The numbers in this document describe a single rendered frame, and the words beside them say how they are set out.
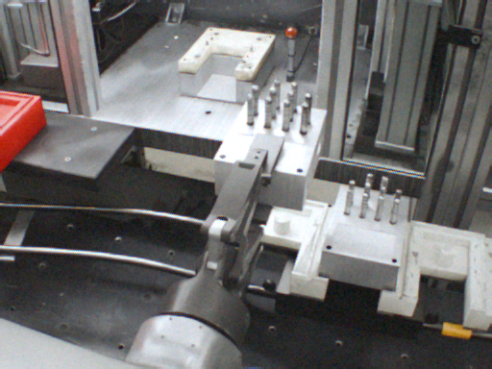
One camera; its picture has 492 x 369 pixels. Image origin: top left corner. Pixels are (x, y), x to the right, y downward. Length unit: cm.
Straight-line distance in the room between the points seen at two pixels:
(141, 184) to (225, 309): 81
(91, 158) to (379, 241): 44
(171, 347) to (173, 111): 58
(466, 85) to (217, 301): 46
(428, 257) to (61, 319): 58
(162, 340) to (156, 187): 82
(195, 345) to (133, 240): 63
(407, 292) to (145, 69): 65
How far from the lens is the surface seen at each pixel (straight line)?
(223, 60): 99
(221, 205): 46
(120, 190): 127
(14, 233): 91
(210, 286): 44
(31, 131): 92
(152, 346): 41
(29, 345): 20
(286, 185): 56
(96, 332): 90
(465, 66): 73
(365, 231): 69
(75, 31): 87
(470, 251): 78
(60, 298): 96
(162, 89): 99
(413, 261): 73
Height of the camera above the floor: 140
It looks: 40 degrees down
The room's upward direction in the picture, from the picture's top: straight up
